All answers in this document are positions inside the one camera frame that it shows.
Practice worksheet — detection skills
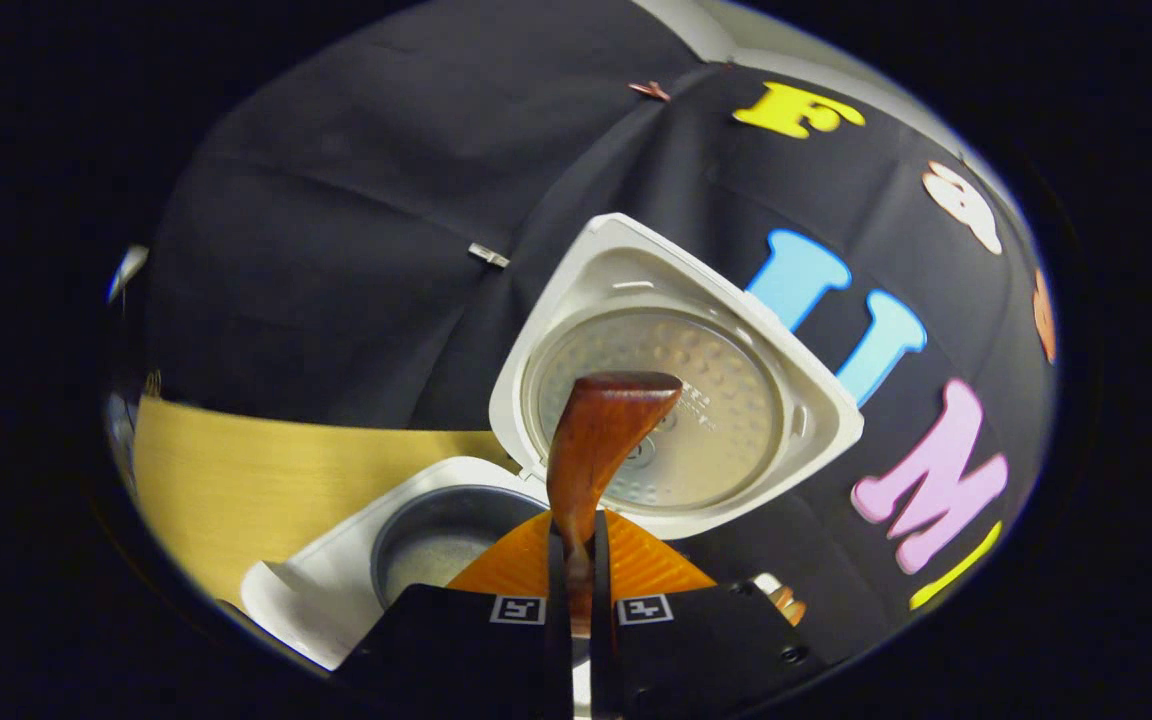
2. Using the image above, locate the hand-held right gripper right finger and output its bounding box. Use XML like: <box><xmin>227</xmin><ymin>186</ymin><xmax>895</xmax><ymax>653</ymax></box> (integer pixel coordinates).
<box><xmin>591</xmin><ymin>508</ymin><xmax>827</xmax><ymax>720</ymax></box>

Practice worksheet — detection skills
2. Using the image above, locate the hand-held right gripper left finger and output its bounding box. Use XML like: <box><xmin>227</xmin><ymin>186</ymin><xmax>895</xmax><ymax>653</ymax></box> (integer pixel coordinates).
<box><xmin>336</xmin><ymin>508</ymin><xmax>577</xmax><ymax>720</ymax></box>

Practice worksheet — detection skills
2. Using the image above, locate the brown wooden spoon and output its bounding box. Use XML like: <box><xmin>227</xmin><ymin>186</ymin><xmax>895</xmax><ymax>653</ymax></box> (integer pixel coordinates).
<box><xmin>546</xmin><ymin>372</ymin><xmax>685</xmax><ymax>631</ymax></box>

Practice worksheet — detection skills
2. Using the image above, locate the white rice cooker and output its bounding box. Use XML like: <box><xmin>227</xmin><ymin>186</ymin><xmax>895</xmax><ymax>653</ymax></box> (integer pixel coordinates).
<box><xmin>239</xmin><ymin>212</ymin><xmax>865</xmax><ymax>671</ymax></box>

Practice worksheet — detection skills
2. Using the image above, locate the clear plastic bottle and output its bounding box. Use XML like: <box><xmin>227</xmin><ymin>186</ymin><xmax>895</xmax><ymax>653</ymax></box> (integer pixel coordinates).
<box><xmin>751</xmin><ymin>572</ymin><xmax>807</xmax><ymax>628</ymax></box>

